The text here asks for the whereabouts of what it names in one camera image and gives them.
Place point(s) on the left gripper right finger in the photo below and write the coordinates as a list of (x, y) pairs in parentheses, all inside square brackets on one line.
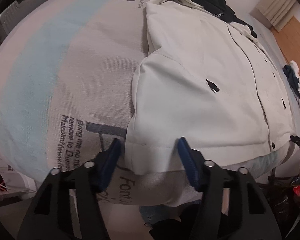
[(232, 206)]

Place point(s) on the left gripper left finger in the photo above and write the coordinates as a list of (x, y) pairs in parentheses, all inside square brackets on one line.
[(49, 214)]

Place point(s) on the black and white jacket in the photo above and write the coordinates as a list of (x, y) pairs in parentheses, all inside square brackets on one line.
[(206, 80)]

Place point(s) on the folded white and navy clothes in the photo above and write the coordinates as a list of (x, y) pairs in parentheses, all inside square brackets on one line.
[(291, 72)]

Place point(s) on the wooden headboard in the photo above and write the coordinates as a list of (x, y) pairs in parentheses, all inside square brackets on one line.
[(288, 40)]

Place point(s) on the striped bed sheet mattress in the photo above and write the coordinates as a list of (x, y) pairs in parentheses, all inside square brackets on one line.
[(66, 75)]

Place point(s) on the right beige curtain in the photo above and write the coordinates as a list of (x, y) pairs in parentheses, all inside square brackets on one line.
[(274, 13)]

